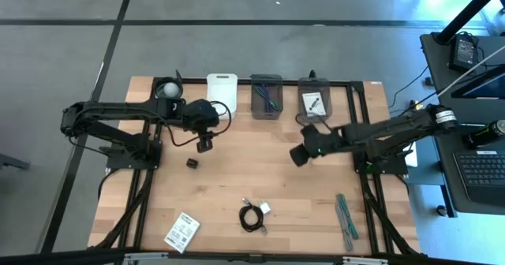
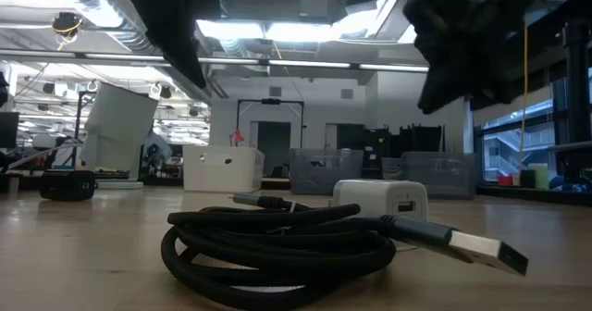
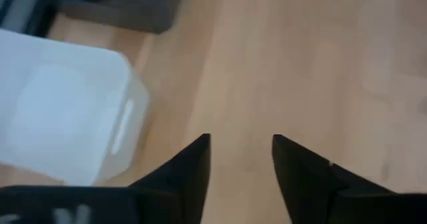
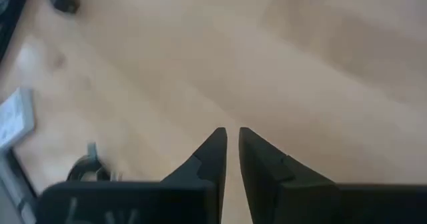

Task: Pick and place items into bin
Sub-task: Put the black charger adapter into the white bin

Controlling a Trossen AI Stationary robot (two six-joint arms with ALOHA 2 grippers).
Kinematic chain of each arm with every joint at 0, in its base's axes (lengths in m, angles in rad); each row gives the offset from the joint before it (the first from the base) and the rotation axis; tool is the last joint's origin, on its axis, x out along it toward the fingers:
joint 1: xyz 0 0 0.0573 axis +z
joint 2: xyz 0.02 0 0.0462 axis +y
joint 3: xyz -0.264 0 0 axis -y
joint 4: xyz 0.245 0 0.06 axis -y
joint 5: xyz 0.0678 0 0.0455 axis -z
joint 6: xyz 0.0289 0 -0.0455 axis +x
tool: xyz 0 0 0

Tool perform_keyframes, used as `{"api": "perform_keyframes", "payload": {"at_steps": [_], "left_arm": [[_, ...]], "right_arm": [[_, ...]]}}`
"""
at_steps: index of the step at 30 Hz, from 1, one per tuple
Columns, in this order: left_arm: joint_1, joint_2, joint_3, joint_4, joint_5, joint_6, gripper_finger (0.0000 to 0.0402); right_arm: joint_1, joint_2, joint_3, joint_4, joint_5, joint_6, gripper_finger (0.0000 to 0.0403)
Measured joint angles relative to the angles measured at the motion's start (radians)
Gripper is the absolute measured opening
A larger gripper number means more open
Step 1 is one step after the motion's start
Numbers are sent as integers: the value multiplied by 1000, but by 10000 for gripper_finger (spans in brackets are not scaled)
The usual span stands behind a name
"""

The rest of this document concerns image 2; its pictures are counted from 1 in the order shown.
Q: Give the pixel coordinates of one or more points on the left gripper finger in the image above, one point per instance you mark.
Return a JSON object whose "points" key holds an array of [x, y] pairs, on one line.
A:
{"points": [[182, 52]]}

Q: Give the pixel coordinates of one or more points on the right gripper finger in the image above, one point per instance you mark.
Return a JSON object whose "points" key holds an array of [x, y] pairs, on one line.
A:
{"points": [[437, 95]]}

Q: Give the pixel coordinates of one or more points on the white USB charger cube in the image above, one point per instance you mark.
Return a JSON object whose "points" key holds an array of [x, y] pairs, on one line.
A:
{"points": [[379, 195]]}

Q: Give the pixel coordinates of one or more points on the small black box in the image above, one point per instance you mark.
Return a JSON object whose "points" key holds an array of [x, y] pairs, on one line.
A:
{"points": [[67, 186]]}

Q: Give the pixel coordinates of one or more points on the large grey mesh bin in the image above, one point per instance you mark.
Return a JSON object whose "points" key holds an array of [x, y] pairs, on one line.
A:
{"points": [[439, 177]]}

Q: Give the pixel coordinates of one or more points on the small grey bin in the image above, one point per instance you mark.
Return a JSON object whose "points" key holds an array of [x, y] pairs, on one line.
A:
{"points": [[391, 168]]}

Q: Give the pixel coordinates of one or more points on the white plastic bin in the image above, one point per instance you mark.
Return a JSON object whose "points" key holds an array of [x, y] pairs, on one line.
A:
{"points": [[222, 170]]}

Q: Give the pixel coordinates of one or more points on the person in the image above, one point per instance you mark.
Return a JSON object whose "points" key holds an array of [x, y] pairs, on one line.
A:
{"points": [[157, 146]]}

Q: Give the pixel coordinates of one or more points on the small red object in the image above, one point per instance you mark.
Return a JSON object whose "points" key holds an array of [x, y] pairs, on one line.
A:
{"points": [[238, 137]]}

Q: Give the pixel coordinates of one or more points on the red cup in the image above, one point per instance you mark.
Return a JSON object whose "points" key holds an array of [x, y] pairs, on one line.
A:
{"points": [[505, 181]]}

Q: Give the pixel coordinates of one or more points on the black cup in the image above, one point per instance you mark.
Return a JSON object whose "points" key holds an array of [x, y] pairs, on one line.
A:
{"points": [[525, 179]]}

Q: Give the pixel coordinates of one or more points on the long ceiling light bar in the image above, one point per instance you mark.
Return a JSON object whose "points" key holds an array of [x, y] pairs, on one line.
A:
{"points": [[305, 64]]}

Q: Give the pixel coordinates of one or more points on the black tripod pole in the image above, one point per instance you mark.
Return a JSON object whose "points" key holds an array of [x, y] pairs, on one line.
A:
{"points": [[77, 130]]}

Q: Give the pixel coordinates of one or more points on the pale green cup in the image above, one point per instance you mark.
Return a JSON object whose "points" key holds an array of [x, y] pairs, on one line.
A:
{"points": [[542, 177]]}

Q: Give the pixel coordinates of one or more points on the black ledge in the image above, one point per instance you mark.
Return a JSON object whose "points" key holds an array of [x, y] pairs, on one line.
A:
{"points": [[532, 195]]}

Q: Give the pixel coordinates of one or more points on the grey ceiling box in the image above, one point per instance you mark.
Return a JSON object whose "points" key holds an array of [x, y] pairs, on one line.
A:
{"points": [[314, 3]]}

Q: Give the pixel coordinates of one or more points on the grey metal rod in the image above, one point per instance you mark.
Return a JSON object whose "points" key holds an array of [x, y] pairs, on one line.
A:
{"points": [[573, 146]]}

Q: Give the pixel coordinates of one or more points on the blue object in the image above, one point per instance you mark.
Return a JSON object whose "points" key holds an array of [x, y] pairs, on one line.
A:
{"points": [[557, 182]]}

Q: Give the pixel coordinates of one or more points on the black monitor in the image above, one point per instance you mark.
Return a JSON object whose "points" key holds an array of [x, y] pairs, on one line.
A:
{"points": [[9, 130]]}

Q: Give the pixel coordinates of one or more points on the white angled pedestal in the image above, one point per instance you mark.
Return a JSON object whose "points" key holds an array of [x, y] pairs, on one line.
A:
{"points": [[120, 130]]}

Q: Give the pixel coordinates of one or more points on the black rectangular frame stand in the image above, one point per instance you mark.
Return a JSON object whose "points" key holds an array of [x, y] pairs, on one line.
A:
{"points": [[270, 101]]}

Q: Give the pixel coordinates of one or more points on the black vertical post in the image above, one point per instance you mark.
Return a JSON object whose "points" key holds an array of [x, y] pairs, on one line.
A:
{"points": [[578, 93]]}

